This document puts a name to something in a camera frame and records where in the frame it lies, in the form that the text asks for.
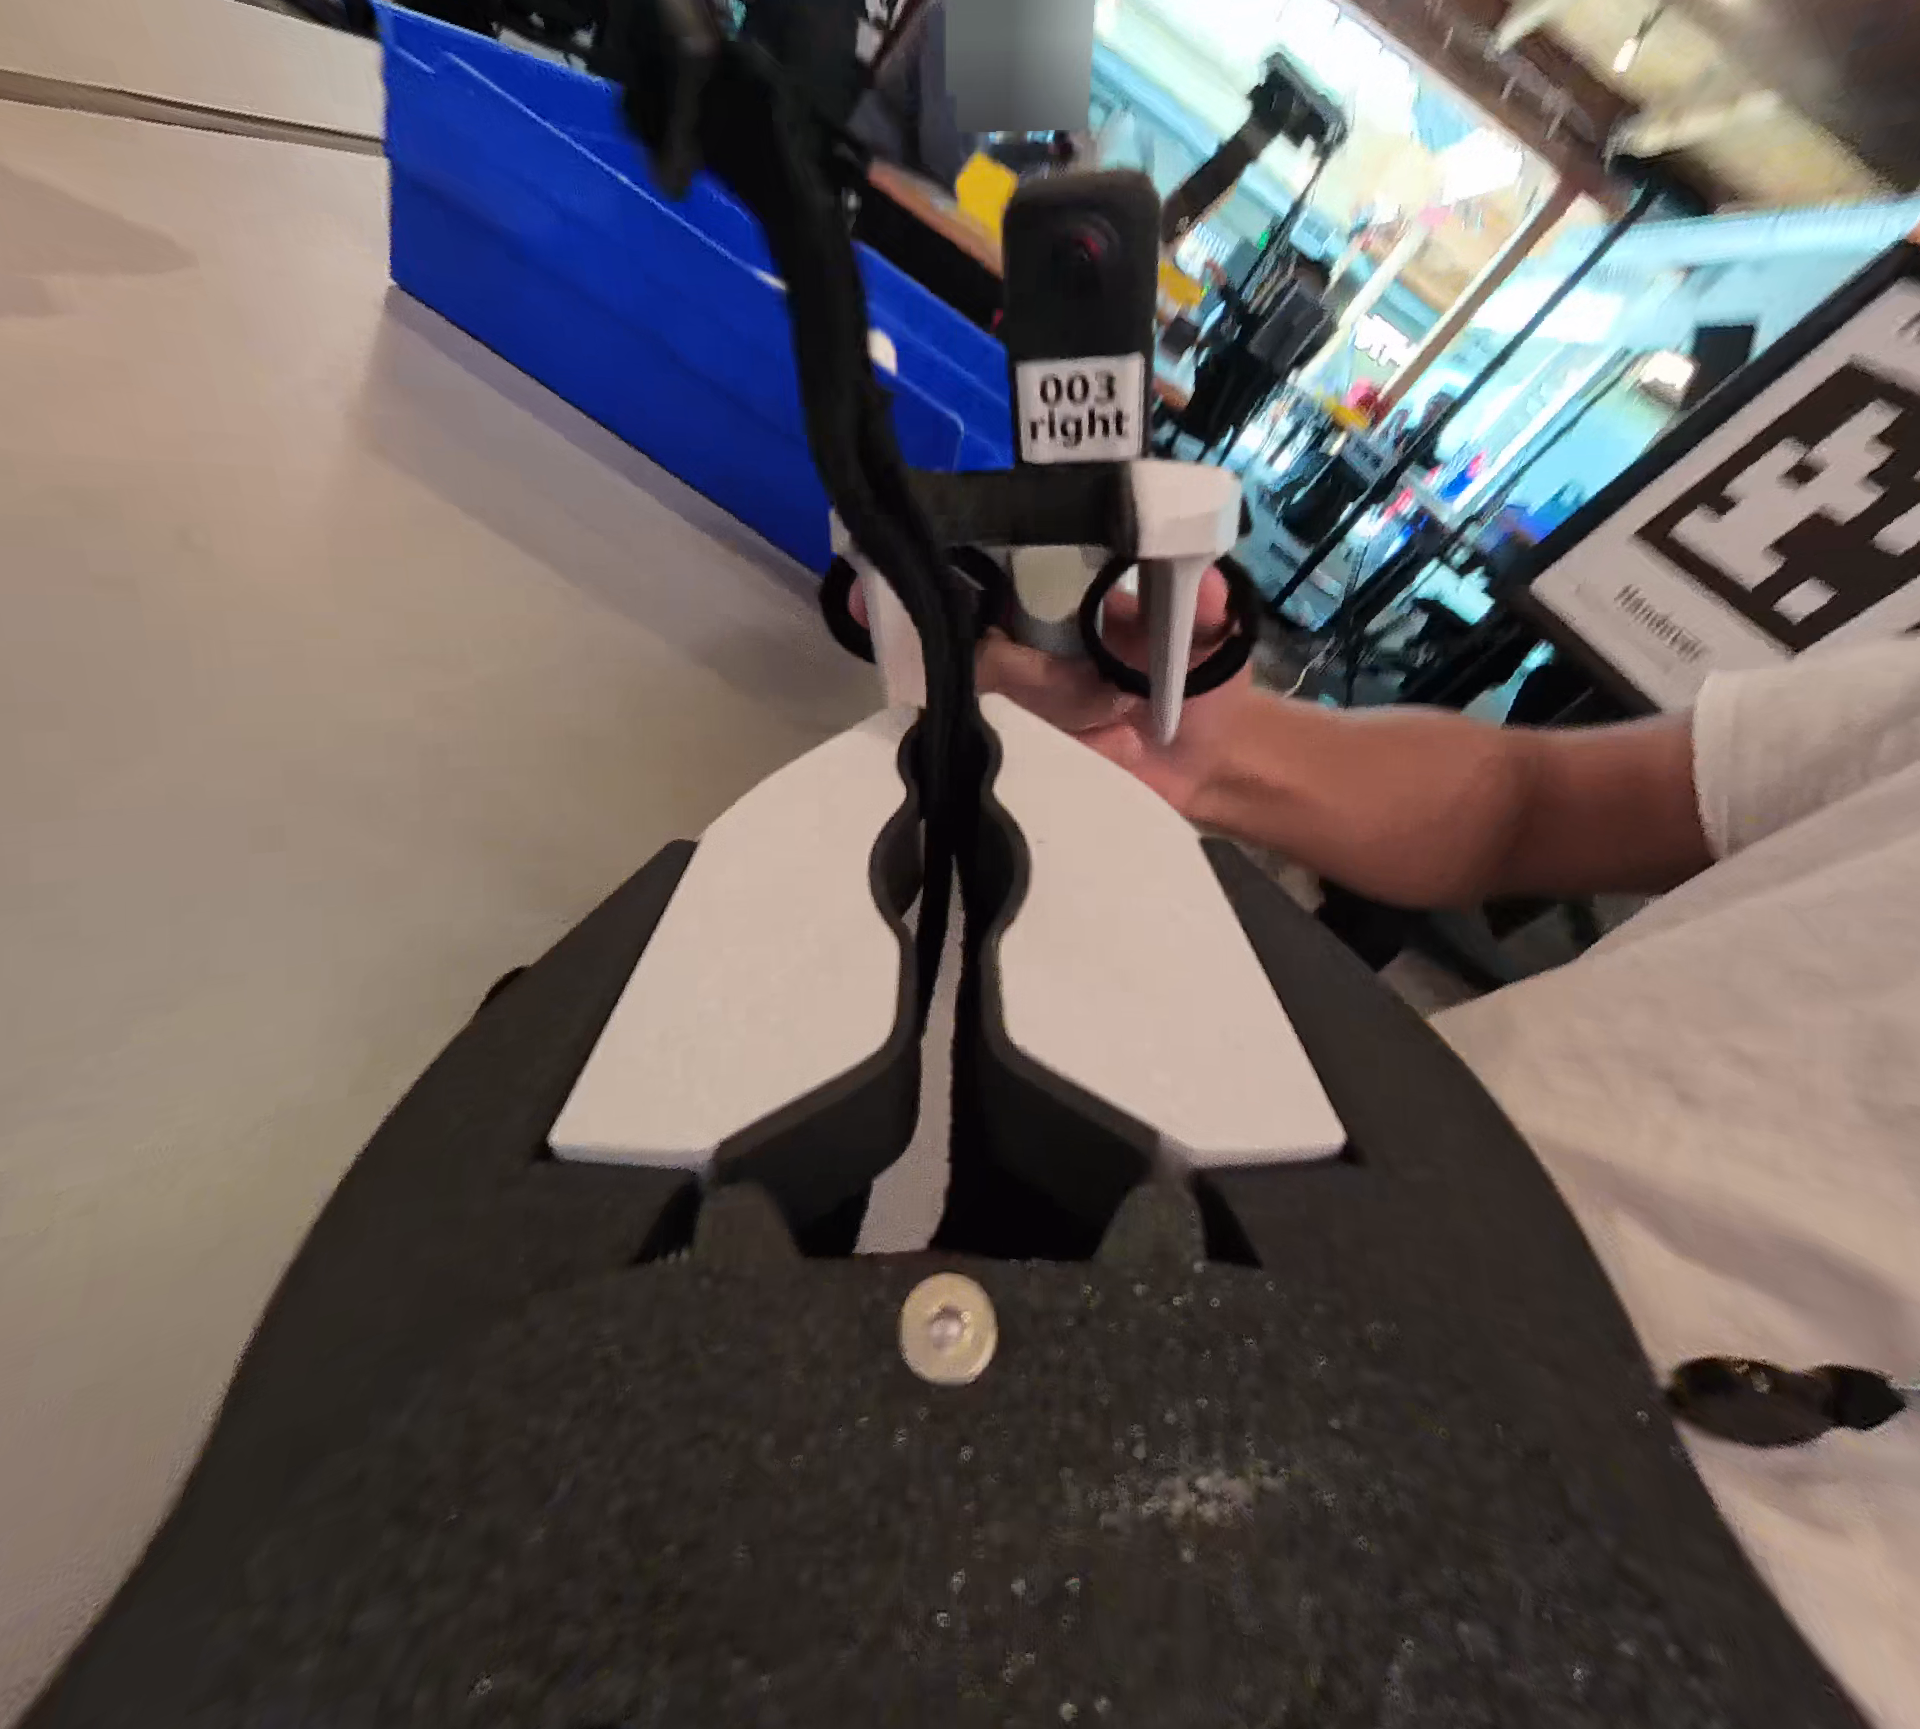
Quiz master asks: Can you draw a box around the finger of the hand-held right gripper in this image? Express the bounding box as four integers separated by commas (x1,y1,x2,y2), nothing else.
830,510,934,715
1129,462,1248,746

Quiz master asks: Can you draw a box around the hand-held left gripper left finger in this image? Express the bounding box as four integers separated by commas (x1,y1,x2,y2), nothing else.
549,710,961,1258

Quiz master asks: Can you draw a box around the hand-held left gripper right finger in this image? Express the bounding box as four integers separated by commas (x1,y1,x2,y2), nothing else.
945,691,1349,1258

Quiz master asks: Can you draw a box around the black braided cable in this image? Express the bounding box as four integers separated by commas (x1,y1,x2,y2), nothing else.
622,0,1003,1228

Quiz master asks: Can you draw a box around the blue plastic bin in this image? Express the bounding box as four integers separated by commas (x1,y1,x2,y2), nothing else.
371,0,1026,580

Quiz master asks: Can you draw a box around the person's right forearm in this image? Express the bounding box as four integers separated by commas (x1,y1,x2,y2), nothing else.
1261,694,1718,918

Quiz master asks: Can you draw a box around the person's right hand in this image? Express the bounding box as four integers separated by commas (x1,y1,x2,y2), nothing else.
973,588,1279,850

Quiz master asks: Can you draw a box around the black pole stand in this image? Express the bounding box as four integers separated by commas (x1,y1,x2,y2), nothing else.
1272,175,1673,613

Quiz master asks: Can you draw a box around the black framed marker sign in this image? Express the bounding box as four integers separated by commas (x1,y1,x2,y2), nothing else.
1504,240,1920,715

